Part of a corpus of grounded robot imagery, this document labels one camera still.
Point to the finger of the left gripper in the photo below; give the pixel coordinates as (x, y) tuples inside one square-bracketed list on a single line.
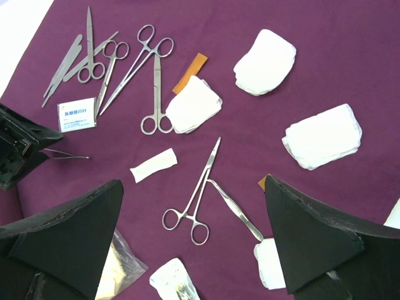
[(22, 145)]

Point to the bagged beige gloves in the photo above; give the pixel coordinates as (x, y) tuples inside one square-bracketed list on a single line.
[(120, 270)]

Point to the orange adhesive strip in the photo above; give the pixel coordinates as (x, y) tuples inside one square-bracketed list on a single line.
[(262, 183), (193, 69)]

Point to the white gauze pad upper right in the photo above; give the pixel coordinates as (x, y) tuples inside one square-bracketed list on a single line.
[(265, 66)]

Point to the small steel scissors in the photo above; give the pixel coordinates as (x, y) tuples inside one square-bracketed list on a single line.
[(113, 51)]

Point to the thin steel tweezers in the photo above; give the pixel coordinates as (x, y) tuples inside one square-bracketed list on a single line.
[(57, 154)]

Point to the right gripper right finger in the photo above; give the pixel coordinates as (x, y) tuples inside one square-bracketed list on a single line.
[(326, 253)]

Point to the small white gauze roll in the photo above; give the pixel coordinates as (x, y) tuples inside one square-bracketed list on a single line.
[(161, 161)]

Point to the white gauze pad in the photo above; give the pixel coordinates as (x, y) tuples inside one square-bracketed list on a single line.
[(322, 138), (193, 106), (269, 266), (265, 66)]

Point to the steel hemostat clamp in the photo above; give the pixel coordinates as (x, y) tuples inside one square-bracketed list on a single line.
[(190, 212)]

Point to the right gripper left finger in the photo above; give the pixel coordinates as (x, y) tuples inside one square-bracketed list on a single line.
[(60, 253)]

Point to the purple surgical drape cloth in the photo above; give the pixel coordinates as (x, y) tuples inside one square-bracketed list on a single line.
[(347, 52)]

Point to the straight steel scissors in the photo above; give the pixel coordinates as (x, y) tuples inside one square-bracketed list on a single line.
[(92, 70)]

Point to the white gauze pad centre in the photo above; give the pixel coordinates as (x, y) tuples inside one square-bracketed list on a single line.
[(193, 106)]

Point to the upper orange adhesive strip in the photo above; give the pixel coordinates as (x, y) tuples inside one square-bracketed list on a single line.
[(193, 69)]

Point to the white gauze pad lower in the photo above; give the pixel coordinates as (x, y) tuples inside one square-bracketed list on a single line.
[(269, 266)]

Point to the long steel forceps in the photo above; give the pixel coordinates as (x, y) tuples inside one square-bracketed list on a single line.
[(144, 55)]

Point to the lower orange adhesive strip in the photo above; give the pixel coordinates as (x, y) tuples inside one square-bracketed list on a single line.
[(262, 183)]

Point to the clear suture packet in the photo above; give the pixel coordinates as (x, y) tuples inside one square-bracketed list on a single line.
[(172, 281)]

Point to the white blue label packet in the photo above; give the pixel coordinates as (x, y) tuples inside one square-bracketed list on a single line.
[(76, 115)]

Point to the steel bandage scissors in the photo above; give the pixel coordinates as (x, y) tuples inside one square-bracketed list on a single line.
[(157, 115)]

